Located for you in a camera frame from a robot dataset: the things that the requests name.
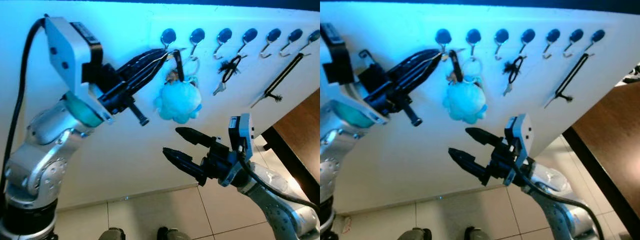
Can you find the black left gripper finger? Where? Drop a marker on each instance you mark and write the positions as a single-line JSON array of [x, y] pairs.
[[416, 80], [142, 60], [417, 60], [140, 80]]

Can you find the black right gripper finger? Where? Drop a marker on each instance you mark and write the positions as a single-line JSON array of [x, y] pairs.
[[185, 162], [485, 138], [195, 137], [470, 162]]

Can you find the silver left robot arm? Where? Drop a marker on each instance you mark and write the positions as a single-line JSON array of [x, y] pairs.
[[40, 165], [332, 150]]

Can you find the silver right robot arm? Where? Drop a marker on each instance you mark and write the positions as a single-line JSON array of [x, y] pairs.
[[560, 210], [280, 210]]

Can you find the grey robot right foot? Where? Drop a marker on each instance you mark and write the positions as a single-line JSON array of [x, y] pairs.
[[477, 234], [172, 234]]

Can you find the grey robot foot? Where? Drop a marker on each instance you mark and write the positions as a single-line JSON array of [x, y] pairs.
[[477, 234], [172, 234], [111, 234], [415, 234]]

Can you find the brown wooden furniture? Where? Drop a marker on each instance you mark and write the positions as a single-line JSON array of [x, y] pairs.
[[615, 140], [305, 130]]

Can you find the grey robot left foot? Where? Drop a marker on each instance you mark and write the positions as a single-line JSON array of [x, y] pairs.
[[111, 234], [415, 234]]

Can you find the dark blue wall hook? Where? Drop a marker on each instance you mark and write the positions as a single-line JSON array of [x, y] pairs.
[[250, 35], [473, 36], [168, 36], [501, 36], [314, 36], [197, 36], [553, 35], [528, 35], [443, 36], [598, 35], [295, 35], [225, 35], [576, 35], [274, 35]]

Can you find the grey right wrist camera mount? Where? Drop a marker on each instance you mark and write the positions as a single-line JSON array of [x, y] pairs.
[[246, 131], [523, 132]]

